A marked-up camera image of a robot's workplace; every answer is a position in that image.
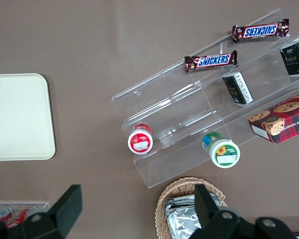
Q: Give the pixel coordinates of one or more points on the clear acrylic bottle rack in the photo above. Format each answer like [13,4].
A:
[40,204]

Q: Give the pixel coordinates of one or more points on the light tan wicker basket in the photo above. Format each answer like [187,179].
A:
[162,206]

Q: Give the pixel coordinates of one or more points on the clear acrylic stepped display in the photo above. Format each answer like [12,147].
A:
[179,104]

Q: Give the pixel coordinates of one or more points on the cream plastic serving tray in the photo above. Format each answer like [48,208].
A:
[20,117]

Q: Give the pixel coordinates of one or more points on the snickers chocolate bar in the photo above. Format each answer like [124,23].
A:
[260,31]
[213,60]

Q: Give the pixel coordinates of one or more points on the green lid yogurt cup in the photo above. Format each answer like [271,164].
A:
[223,152]

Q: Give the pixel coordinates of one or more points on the small black white box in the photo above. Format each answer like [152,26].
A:
[238,88]
[295,57]

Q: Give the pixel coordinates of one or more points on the red tartan cookie box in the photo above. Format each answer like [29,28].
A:
[281,122]

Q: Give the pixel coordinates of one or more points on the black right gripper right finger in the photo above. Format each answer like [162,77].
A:
[209,211]

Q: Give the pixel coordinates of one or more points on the silver foil container stack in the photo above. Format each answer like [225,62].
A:
[182,219]

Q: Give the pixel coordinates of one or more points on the red lid yogurt cup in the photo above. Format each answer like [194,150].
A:
[140,142]

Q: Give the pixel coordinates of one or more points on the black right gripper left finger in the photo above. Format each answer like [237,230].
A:
[64,214]

